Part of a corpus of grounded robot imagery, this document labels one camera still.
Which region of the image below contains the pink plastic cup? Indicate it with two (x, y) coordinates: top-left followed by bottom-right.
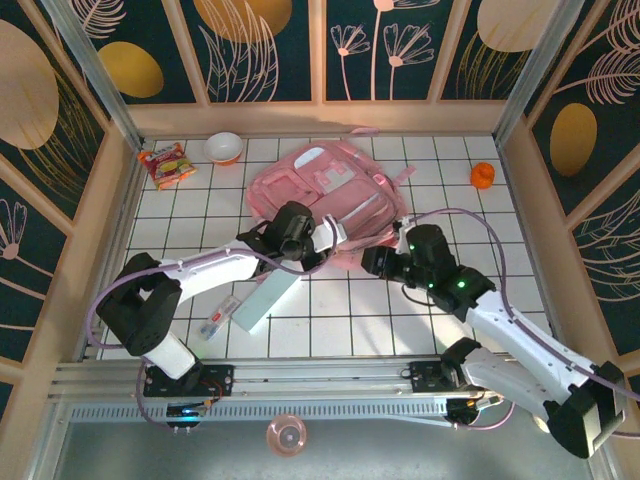
(266, 413), (307, 457)

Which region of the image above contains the wall panel with flower print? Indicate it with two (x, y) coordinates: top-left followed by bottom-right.
(319, 0), (454, 105)

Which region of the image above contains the slotted grey cable duct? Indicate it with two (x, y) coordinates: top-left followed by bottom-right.
(69, 399), (451, 426)

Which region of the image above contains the wall panel with leaf print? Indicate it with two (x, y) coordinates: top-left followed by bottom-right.
(172, 0), (319, 105)

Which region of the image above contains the wall panel with yellow oval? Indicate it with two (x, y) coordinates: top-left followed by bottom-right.
(82, 0), (210, 106)

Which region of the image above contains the small controller board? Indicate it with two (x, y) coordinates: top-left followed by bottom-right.
(446, 397), (504, 430)
(166, 403), (207, 432)

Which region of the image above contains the pink school backpack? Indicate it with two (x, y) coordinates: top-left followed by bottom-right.
(244, 127), (419, 272)

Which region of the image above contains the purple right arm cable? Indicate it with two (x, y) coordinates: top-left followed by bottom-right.
(399, 208), (640, 439)

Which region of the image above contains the red snack packet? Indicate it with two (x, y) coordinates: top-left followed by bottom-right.
(137, 142), (199, 191)

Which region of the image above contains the clear pack of school supplies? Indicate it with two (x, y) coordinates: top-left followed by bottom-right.
(200, 295), (244, 342)

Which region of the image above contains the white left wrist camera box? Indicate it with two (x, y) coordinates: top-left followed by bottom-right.
(310, 214), (362, 254)

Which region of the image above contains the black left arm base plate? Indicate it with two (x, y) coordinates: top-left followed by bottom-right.
(143, 364), (235, 399)

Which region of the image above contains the light blue pencil case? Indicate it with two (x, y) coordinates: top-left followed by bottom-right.
(233, 269), (301, 334)

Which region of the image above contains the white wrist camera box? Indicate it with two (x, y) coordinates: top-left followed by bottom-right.
(310, 214), (362, 254)
(391, 216), (410, 249)

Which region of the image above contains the orange squishy toy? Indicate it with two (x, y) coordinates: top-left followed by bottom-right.
(470, 161), (497, 190)

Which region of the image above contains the aluminium frame post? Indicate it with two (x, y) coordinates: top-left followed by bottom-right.
(42, 0), (146, 151)
(492, 0), (599, 149)

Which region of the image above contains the aluminium mounting rail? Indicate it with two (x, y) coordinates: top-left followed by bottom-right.
(49, 353), (592, 401)

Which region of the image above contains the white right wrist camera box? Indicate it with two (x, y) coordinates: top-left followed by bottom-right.
(391, 216), (410, 249)

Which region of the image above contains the wall panel with beige oval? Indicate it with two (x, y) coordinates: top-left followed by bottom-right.
(435, 0), (539, 103)

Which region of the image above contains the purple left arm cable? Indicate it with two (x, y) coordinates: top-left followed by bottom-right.
(88, 214), (337, 432)

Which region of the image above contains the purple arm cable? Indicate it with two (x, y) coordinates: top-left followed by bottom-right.
(88, 214), (337, 432)
(399, 208), (640, 439)

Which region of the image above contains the white and orange bowl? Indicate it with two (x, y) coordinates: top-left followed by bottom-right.
(204, 131), (245, 165)

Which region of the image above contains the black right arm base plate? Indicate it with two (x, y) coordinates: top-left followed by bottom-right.
(409, 360), (469, 396)

